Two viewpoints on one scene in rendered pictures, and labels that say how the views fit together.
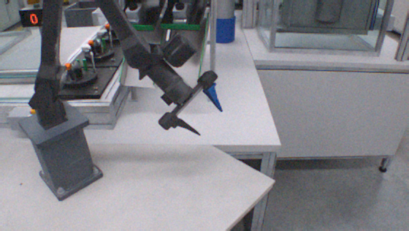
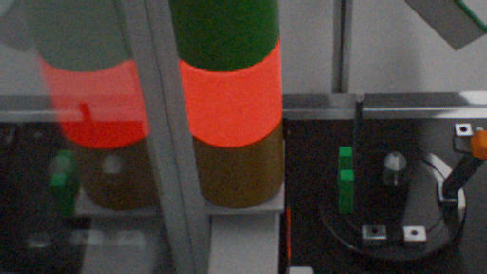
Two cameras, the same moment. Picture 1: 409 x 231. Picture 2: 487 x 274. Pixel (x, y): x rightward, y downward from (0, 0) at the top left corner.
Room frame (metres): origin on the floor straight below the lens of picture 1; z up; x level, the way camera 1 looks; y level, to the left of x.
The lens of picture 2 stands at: (1.12, 0.98, 1.62)
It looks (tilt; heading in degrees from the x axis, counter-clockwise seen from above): 48 degrees down; 269
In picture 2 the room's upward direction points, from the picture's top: straight up
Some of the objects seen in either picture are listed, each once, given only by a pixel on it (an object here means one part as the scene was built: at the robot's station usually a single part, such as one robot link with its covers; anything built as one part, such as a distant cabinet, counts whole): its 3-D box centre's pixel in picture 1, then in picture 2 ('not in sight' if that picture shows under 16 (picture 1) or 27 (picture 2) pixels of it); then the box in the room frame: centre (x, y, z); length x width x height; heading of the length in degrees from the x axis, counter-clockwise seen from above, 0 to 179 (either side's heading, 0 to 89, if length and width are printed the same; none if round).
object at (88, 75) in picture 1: (79, 77); (390, 203); (1.04, 0.49, 0.98); 0.14 x 0.14 x 0.02
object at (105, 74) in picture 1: (80, 82); (389, 214); (1.04, 0.49, 0.96); 0.24 x 0.24 x 0.02; 0
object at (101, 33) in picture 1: (112, 31); not in sight; (1.54, 0.49, 1.01); 0.24 x 0.24 x 0.13; 0
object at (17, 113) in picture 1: (39, 118); not in sight; (0.82, 0.58, 0.93); 0.21 x 0.07 x 0.06; 90
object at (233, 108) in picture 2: not in sight; (229, 76); (1.16, 0.68, 1.33); 0.05 x 0.05 x 0.05
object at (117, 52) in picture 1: (98, 47); not in sight; (1.29, 0.49, 1.01); 0.24 x 0.24 x 0.13; 0
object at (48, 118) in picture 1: (50, 110); not in sight; (0.62, 0.40, 1.09); 0.07 x 0.07 x 0.06; 47
